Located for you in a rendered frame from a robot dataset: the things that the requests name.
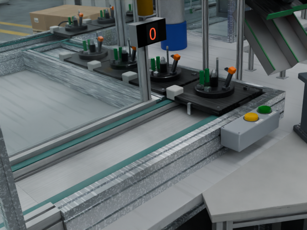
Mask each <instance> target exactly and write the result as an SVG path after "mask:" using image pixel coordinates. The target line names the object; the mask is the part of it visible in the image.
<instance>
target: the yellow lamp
mask: <svg viewBox="0 0 307 230"><path fill-rule="evenodd" d="M137 10H138V15H139V16H149V15H152V14H153V13H154V10H153V0H137Z"/></svg>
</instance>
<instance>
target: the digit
mask: <svg viewBox="0 0 307 230"><path fill-rule="evenodd" d="M146 29H147V42H148V44H149V43H152V42H156V41H158V40H159V36H158V22H155V23H151V24H148V25H146Z"/></svg>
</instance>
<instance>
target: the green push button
mask: <svg viewBox="0 0 307 230"><path fill-rule="evenodd" d="M258 112H260V113H270V112H271V108H270V107H269V106H266V105H262V106H259V107H258Z"/></svg>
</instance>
